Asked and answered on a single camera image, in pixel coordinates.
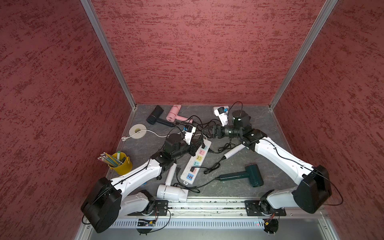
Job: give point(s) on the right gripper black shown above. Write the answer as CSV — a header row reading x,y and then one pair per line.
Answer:
x,y
215,131

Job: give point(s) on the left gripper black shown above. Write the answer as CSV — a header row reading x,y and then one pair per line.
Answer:
x,y
194,147

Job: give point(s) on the white power strip coloured sockets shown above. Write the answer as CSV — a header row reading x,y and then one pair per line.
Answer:
x,y
191,170

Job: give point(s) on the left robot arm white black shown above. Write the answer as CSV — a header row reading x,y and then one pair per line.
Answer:
x,y
110,199

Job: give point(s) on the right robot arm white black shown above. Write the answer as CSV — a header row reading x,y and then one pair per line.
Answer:
x,y
313,183

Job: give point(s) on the pink hair dryer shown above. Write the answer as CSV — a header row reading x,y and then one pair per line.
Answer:
x,y
173,115

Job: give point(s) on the black hair dryer back left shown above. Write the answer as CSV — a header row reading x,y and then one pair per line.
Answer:
x,y
154,117

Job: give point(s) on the white tape roll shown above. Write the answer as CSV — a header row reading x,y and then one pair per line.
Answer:
x,y
137,131

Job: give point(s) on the large white hair dryer front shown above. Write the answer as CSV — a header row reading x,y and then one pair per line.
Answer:
x,y
170,193

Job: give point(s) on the dark green hair dryer front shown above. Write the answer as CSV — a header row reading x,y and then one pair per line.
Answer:
x,y
252,173

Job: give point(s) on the yellow pencil cup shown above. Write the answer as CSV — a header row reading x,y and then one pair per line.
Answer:
x,y
119,162

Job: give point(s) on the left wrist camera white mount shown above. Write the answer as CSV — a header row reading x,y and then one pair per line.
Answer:
x,y
189,132

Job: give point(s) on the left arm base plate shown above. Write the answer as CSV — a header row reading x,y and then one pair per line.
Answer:
x,y
155,208

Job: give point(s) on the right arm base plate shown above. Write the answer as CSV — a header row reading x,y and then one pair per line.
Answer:
x,y
255,208

